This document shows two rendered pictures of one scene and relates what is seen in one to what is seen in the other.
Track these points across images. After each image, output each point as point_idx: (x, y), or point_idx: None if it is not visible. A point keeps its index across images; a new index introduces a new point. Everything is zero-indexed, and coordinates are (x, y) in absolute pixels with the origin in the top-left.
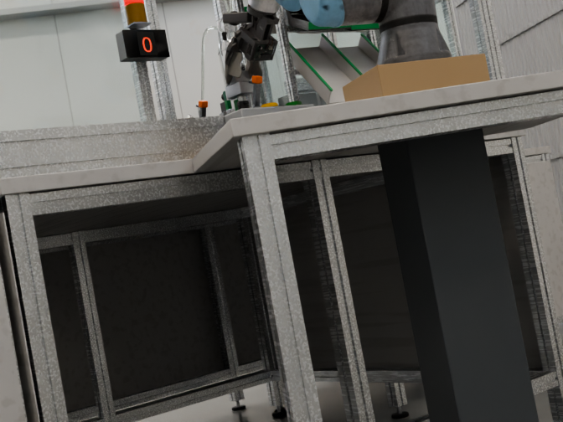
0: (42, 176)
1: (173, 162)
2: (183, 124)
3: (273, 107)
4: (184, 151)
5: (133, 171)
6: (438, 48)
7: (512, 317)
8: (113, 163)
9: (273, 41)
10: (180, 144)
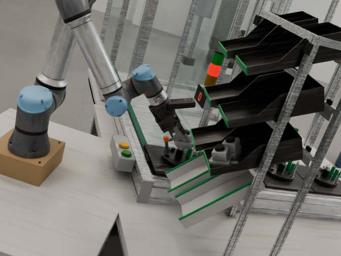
0: (95, 110)
1: (100, 133)
2: (123, 128)
3: (114, 144)
4: None
5: (98, 127)
6: (9, 138)
7: None
8: (114, 124)
9: (157, 121)
10: (121, 134)
